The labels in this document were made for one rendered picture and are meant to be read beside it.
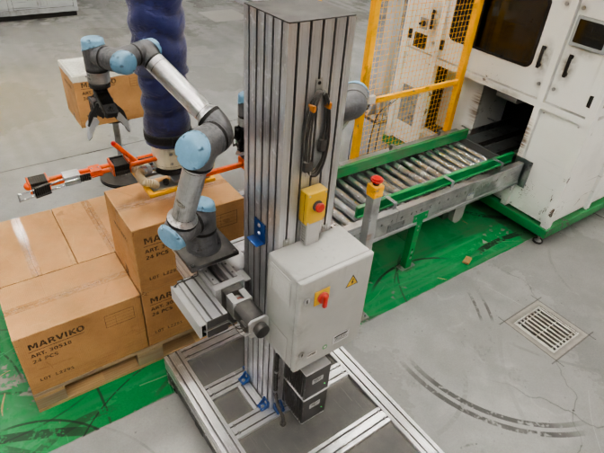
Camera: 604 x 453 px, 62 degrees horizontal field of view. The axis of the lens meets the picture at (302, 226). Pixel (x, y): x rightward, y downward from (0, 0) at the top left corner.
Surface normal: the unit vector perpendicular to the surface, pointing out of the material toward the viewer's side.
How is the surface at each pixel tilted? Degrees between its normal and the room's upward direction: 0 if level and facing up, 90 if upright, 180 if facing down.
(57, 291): 0
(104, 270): 0
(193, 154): 83
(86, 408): 0
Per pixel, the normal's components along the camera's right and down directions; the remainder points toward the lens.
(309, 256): 0.07, -0.80
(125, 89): 0.56, 0.52
